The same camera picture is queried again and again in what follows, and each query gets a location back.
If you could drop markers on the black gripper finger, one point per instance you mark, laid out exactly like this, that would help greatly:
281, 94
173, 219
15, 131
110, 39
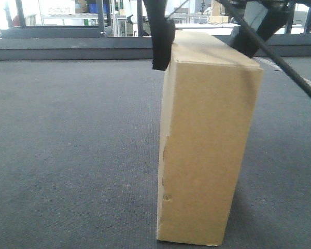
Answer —
266, 18
162, 33

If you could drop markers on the tall brown cardboard box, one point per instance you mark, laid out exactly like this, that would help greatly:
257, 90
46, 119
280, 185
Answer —
209, 96

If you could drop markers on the small background cardboard box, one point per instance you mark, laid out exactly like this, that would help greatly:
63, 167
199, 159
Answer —
218, 19

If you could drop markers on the dark grey conveyor belt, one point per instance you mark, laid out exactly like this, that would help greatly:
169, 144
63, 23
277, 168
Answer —
79, 144

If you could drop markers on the white background table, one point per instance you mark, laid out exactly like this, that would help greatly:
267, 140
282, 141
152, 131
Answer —
224, 29

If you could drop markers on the black conveyor side rail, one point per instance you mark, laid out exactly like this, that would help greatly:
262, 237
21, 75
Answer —
121, 48

